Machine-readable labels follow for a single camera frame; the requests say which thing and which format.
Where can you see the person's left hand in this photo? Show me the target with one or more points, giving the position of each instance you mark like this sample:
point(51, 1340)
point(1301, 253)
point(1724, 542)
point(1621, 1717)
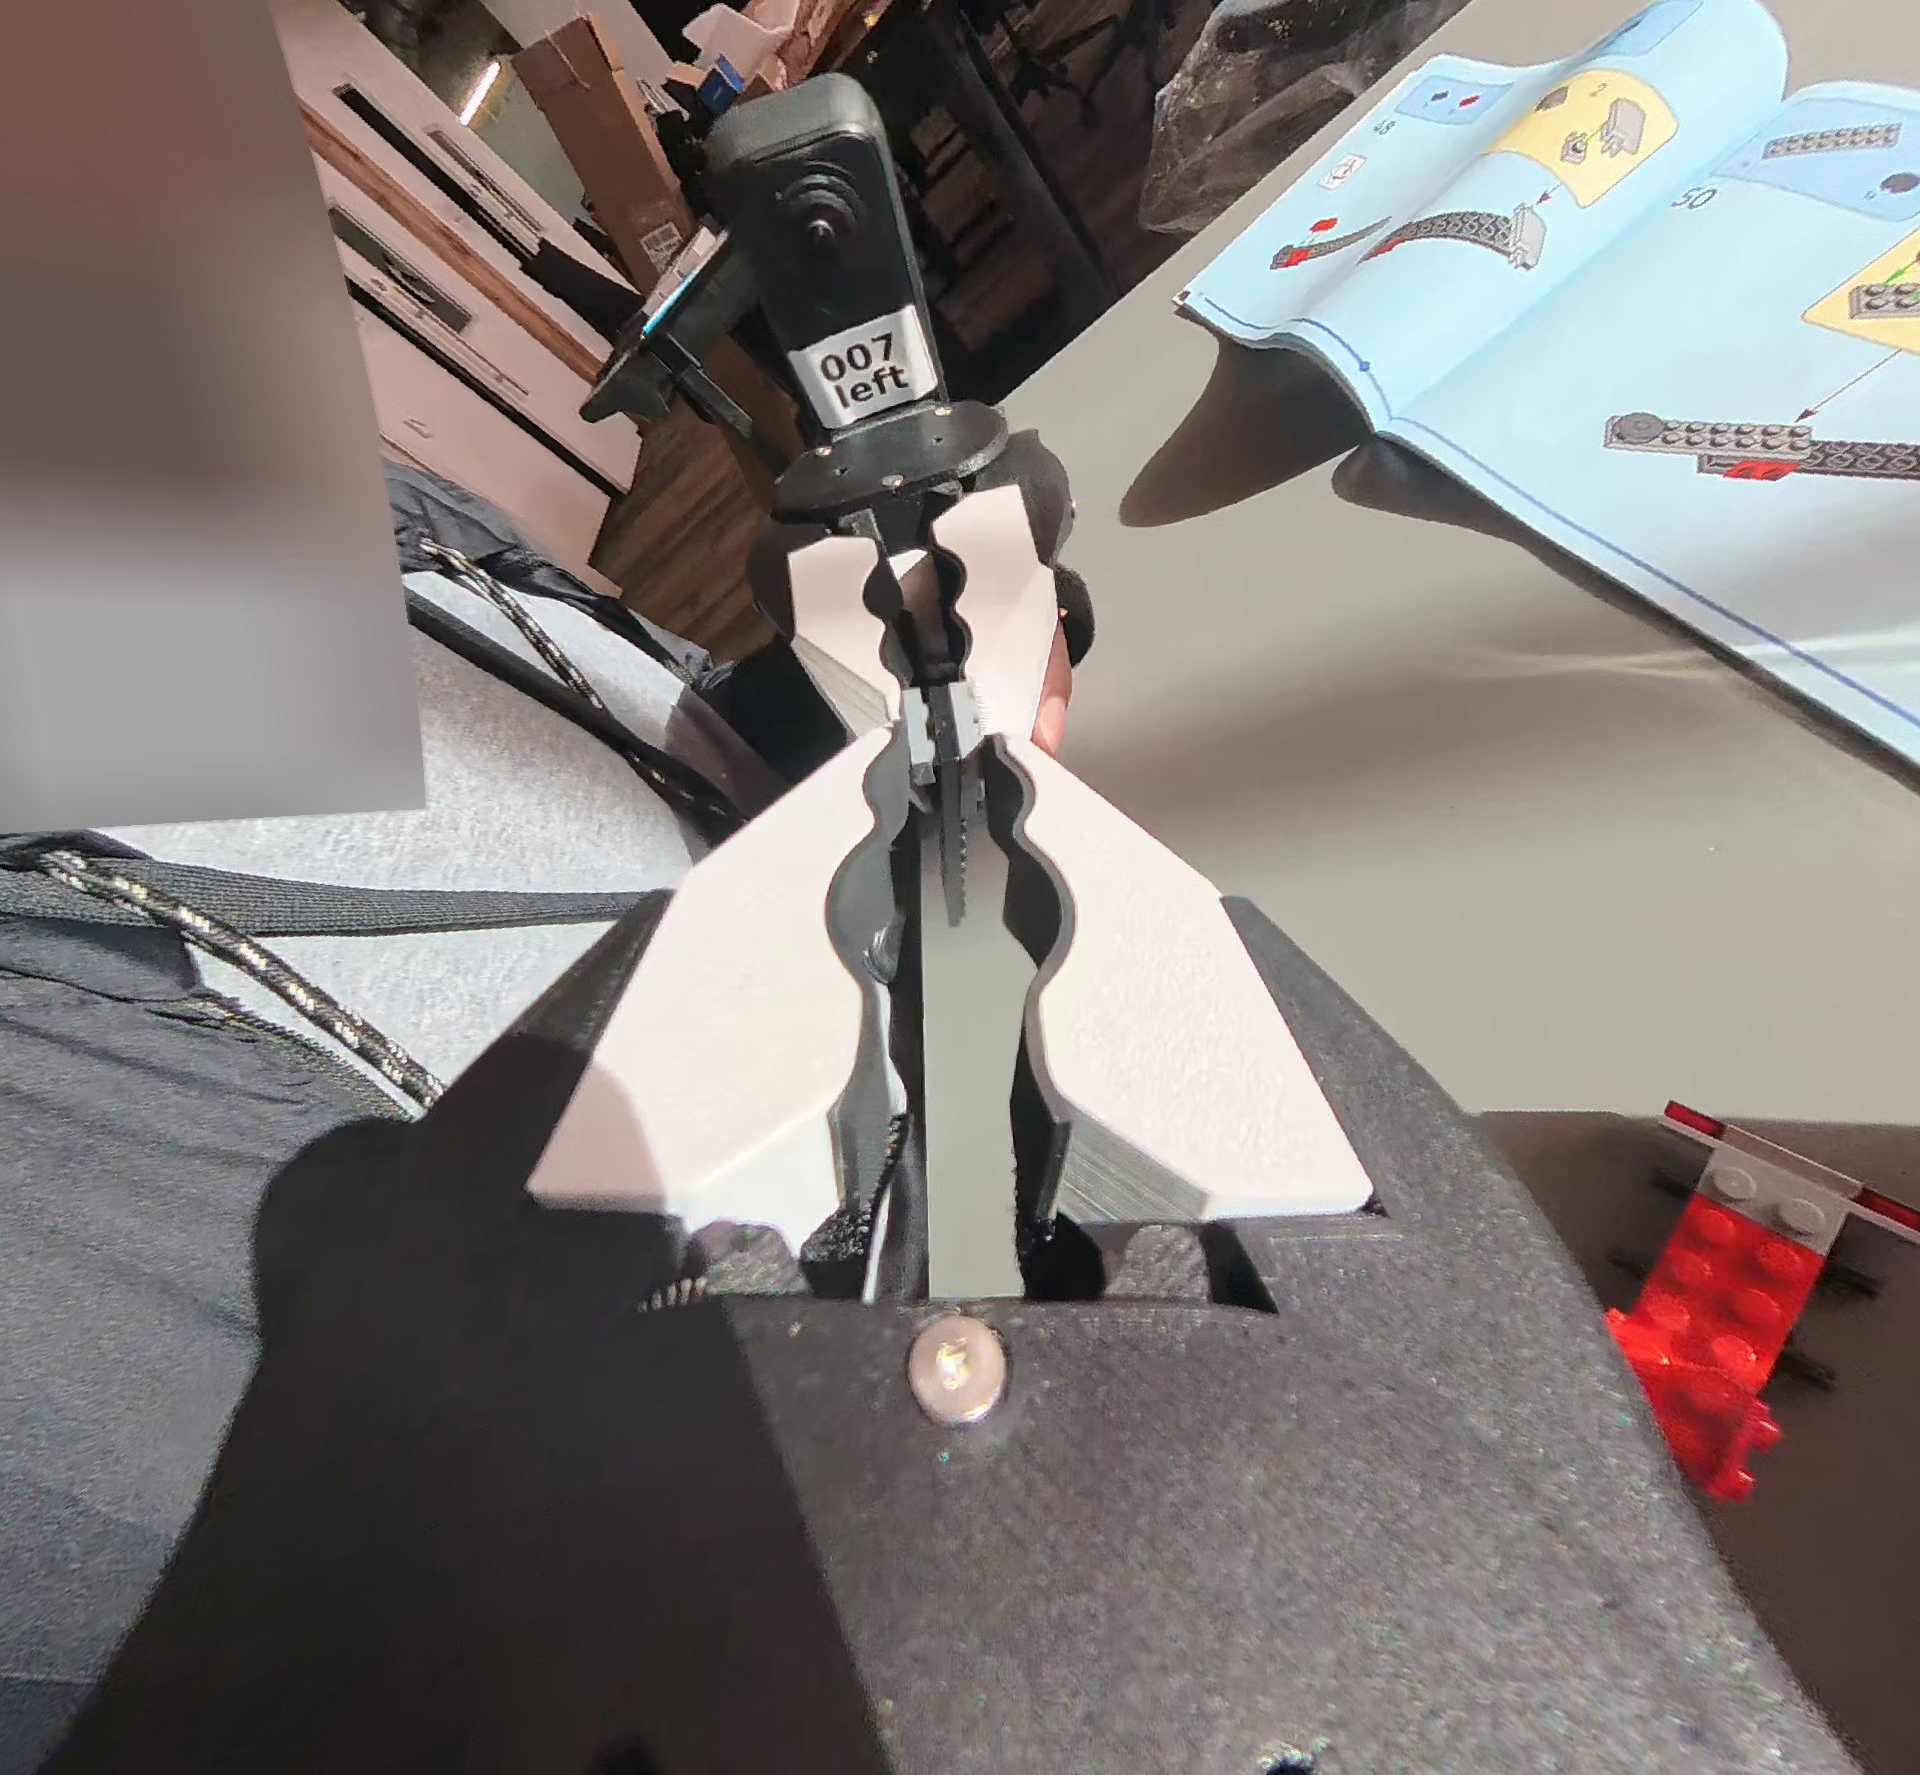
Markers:
point(1055, 711)

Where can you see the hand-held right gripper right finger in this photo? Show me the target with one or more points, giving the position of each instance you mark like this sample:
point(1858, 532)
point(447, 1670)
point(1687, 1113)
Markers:
point(1201, 1055)

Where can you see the small light grey brick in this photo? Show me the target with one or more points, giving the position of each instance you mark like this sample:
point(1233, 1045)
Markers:
point(917, 733)

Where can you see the light blue instruction booklet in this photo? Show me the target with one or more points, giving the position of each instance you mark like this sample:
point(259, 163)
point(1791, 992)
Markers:
point(1575, 351)

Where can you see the long black brick plate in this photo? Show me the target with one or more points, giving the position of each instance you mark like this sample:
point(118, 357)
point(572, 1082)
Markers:
point(954, 815)

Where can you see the brown cardboard box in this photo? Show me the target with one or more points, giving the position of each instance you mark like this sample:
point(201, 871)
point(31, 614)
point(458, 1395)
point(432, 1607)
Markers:
point(600, 139)

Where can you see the grey desk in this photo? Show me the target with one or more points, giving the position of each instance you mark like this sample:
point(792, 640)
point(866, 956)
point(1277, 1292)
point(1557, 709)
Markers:
point(1426, 831)

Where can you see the small red brick assembly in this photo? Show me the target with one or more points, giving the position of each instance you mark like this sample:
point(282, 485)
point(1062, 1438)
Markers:
point(1724, 1281)

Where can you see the person's grey sweatshirt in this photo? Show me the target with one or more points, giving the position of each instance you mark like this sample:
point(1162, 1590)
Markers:
point(496, 815)

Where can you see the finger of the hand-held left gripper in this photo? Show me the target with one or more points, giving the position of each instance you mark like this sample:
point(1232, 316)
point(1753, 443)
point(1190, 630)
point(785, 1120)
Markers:
point(842, 621)
point(1005, 590)

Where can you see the plastic-wrapped dark bundle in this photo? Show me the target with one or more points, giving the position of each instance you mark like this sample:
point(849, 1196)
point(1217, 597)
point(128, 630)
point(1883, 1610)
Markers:
point(1319, 5)

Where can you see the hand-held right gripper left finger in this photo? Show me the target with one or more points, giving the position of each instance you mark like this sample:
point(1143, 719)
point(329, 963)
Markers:
point(707, 1055)

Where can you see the person's dark jacket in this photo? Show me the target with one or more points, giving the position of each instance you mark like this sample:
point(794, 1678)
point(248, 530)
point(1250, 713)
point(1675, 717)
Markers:
point(122, 1206)

